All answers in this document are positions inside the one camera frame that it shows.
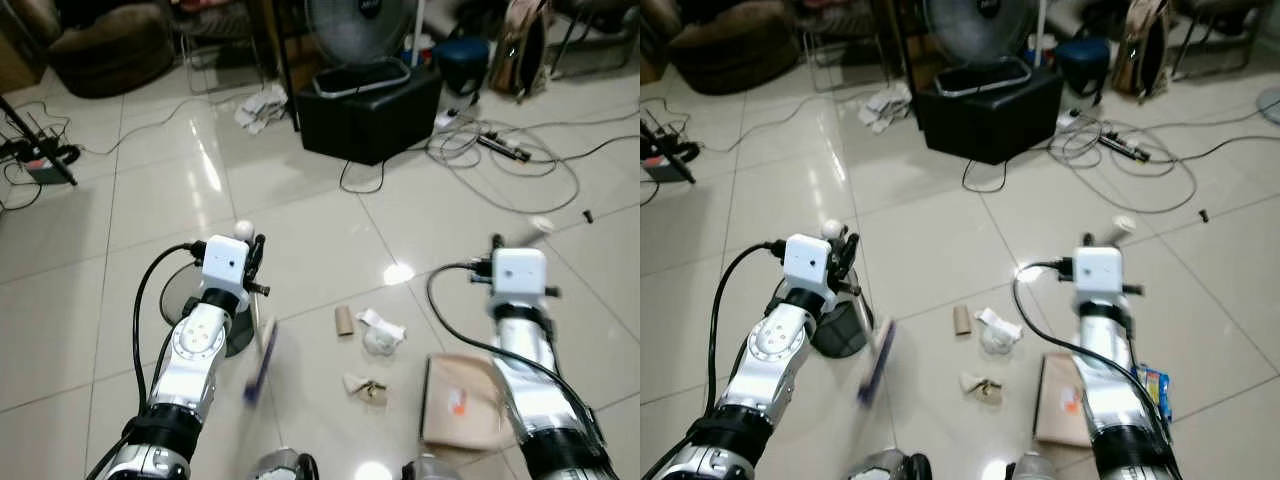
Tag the purple bristle broom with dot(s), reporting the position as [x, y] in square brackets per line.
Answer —
[877, 365]
[262, 365]

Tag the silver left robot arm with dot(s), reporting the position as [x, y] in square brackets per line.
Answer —
[775, 345]
[195, 345]

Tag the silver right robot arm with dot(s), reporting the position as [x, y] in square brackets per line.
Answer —
[535, 360]
[1110, 380]

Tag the grey floor fan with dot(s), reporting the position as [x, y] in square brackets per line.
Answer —
[980, 30]
[360, 30]

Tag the black power strip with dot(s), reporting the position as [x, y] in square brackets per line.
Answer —
[1124, 147]
[503, 147]

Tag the brown cardboard roll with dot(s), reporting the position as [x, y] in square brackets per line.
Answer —
[962, 320]
[345, 321]

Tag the white power adapter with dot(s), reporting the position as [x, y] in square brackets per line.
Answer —
[446, 119]
[1068, 118]

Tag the white crumpled paper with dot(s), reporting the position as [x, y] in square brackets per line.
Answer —
[380, 338]
[998, 338]

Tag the black box ottoman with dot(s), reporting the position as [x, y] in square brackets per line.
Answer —
[990, 125]
[370, 125]

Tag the white crumpled cloth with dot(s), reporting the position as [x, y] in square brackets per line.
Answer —
[885, 108]
[262, 108]

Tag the blue snack packet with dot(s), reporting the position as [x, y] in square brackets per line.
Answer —
[1155, 390]

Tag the small crumpled paper scrap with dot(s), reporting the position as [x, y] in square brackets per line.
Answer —
[980, 388]
[365, 388]

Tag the brown handbag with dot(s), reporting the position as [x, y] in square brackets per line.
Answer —
[1135, 60]
[515, 60]

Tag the black upright pole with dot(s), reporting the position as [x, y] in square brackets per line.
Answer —
[905, 80]
[287, 80]

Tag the blue round stool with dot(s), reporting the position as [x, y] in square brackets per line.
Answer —
[1083, 55]
[462, 55]

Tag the black tripod leg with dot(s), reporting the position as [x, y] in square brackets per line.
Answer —
[40, 140]
[672, 150]

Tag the robot left leg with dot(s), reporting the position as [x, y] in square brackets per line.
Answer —
[280, 468]
[885, 468]

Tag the robot leg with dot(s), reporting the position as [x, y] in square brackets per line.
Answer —
[1035, 470]
[885, 468]
[430, 470]
[280, 468]

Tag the grey round stand base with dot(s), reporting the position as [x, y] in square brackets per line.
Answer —
[1270, 105]

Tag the robot right leg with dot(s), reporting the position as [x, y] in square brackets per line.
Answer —
[1035, 470]
[430, 470]

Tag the brown beanbag seat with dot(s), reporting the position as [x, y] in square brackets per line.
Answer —
[735, 55]
[110, 55]

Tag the brown wooden cabinet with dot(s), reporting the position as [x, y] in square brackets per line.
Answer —
[15, 50]
[650, 60]

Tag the black metal chair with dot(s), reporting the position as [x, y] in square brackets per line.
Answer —
[1215, 5]
[600, 4]

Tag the metal chair with red cushion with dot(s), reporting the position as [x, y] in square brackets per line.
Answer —
[215, 4]
[845, 4]

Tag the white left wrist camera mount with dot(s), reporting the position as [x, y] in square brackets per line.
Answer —
[808, 265]
[225, 265]

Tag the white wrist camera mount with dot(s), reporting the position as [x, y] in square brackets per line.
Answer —
[1098, 275]
[808, 265]
[225, 265]
[520, 275]

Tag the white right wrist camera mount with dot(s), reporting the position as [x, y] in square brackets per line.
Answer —
[520, 275]
[1098, 275]

